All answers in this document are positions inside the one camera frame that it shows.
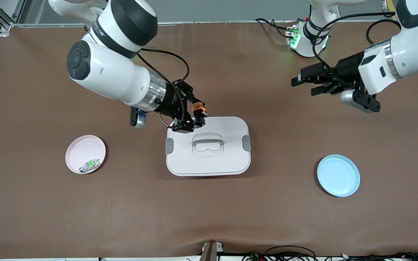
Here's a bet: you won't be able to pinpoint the grey box lid handle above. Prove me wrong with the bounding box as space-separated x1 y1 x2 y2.
192 136 225 146

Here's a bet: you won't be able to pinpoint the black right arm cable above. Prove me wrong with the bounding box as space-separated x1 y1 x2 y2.
136 48 190 122

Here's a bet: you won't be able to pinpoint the black cable loop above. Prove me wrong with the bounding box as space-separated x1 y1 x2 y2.
263 245 317 261

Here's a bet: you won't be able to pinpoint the aluminium frame profile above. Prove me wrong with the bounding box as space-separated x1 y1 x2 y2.
0 0 26 37

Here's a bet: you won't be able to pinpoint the brown camera mount post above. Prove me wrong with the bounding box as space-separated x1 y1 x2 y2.
199 240 224 261

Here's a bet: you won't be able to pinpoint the black left base cables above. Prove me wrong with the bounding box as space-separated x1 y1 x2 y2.
255 18 290 38

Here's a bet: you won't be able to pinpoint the tangled cable bundle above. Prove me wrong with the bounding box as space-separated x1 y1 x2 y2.
242 252 418 261

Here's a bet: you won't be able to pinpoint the silver table edge rail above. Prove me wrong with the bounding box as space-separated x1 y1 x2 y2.
11 20 398 28

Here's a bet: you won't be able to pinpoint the pink round plate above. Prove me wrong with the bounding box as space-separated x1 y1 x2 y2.
65 135 107 175

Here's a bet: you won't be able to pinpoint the light blue round plate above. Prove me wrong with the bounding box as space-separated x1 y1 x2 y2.
317 154 361 198

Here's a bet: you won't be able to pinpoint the white lidded storage box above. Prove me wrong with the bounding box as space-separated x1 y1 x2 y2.
165 116 252 177

